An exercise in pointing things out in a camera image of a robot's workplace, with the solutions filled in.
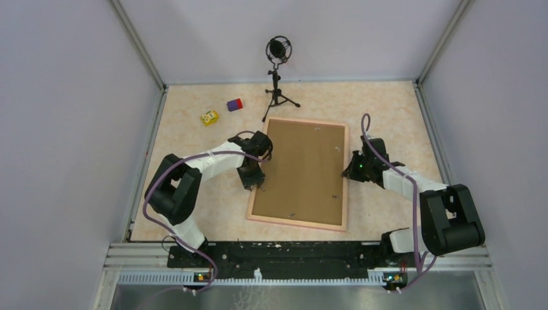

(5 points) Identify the yellow owl toy block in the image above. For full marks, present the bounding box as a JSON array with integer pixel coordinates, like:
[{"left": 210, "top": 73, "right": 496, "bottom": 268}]
[{"left": 200, "top": 110, "right": 219, "bottom": 127}]

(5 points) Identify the brown cardboard backing board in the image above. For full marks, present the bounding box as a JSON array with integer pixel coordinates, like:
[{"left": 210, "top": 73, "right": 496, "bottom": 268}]
[{"left": 251, "top": 119, "right": 346, "bottom": 227}]

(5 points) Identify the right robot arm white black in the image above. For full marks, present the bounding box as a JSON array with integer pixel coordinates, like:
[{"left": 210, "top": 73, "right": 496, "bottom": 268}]
[{"left": 341, "top": 136, "right": 485, "bottom": 266}]

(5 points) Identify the purple red toy block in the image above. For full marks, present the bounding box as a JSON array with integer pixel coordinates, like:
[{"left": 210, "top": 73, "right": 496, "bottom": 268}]
[{"left": 226, "top": 98, "right": 243, "bottom": 112}]

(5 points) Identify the pink wooden picture frame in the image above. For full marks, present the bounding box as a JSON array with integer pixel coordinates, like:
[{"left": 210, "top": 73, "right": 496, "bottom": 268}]
[{"left": 246, "top": 116, "right": 350, "bottom": 233}]

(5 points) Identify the black microphone on tripod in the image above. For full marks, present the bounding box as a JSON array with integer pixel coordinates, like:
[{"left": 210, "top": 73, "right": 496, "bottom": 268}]
[{"left": 262, "top": 35, "right": 301, "bottom": 123}]

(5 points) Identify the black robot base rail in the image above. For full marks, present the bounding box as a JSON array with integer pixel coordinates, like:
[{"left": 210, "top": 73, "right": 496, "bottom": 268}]
[{"left": 167, "top": 241, "right": 415, "bottom": 280}]

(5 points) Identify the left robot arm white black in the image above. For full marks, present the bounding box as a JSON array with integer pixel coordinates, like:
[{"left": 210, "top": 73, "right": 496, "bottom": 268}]
[{"left": 143, "top": 131, "right": 273, "bottom": 267}]

